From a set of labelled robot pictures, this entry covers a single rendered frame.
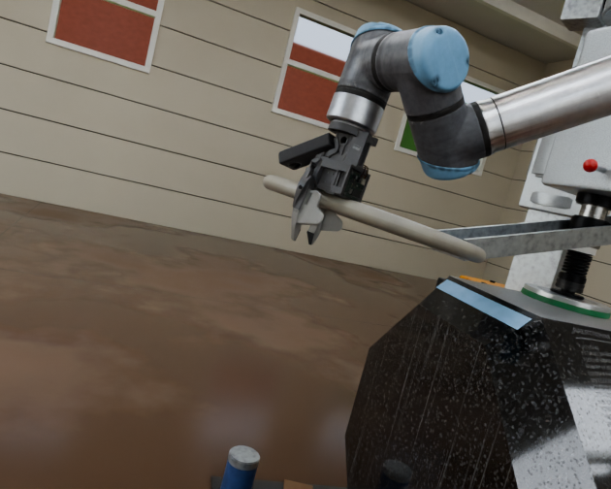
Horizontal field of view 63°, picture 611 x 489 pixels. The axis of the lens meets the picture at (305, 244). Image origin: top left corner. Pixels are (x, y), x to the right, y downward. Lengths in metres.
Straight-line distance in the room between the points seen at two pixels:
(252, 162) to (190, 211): 1.10
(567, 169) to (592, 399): 0.62
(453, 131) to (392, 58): 0.14
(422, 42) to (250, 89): 6.42
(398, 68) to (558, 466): 0.72
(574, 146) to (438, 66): 0.78
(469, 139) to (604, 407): 0.58
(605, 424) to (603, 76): 0.61
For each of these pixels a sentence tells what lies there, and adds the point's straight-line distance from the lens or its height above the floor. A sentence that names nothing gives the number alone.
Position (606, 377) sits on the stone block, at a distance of 1.17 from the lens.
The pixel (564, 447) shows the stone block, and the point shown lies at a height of 0.68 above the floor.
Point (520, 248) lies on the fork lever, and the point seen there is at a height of 0.99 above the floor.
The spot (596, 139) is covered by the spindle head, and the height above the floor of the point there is 1.30.
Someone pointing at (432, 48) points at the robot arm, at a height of 1.23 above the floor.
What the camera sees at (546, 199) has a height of 1.20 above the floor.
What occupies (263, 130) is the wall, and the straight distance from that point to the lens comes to 7.14.
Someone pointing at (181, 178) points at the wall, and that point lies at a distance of 6.95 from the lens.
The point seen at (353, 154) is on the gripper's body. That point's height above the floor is 1.08.
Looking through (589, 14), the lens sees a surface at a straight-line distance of 2.45.
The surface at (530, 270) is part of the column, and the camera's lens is 2.33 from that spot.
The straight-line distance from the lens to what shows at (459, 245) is 0.90.
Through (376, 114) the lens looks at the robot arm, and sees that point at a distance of 0.85.
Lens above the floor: 1.01
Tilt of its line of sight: 7 degrees down
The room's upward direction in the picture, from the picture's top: 14 degrees clockwise
